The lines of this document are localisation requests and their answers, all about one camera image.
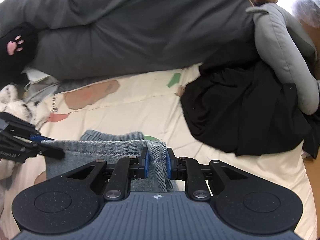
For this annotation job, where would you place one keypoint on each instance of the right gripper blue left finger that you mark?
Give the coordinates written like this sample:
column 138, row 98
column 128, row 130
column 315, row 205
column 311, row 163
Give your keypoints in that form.
column 123, row 172

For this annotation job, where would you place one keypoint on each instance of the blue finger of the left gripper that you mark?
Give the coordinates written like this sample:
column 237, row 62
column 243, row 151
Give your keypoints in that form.
column 39, row 138
column 51, row 152

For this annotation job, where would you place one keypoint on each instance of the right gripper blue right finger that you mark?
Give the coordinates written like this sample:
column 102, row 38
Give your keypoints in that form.
column 187, row 170

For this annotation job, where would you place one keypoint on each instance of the blue denim pants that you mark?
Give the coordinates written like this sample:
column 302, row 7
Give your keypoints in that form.
column 94, row 145

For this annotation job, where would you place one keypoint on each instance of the white black fluffy blanket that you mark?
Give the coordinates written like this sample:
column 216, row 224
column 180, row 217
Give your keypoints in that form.
column 35, row 113

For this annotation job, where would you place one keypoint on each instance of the cream bear print bedsheet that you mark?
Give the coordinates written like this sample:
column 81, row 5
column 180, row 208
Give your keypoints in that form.
column 149, row 103

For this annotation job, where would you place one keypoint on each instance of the black garment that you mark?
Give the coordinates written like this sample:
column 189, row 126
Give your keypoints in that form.
column 238, row 105

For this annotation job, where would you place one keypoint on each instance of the black cat paw plush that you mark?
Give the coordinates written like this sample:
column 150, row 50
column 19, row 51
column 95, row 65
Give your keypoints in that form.
column 18, row 48

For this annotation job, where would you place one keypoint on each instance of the dark grey pillow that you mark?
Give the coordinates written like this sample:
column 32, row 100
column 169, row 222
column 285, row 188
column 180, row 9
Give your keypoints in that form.
column 91, row 38

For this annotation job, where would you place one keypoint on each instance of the brown cardboard sheet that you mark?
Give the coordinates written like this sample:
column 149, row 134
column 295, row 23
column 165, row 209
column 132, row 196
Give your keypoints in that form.
column 312, row 166

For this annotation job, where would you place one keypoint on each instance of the grey neck pillow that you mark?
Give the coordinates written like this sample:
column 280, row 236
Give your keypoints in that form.
column 283, row 44

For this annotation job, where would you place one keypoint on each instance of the white fluffy pillow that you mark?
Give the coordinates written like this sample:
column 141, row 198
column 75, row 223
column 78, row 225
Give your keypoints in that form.
column 307, row 11

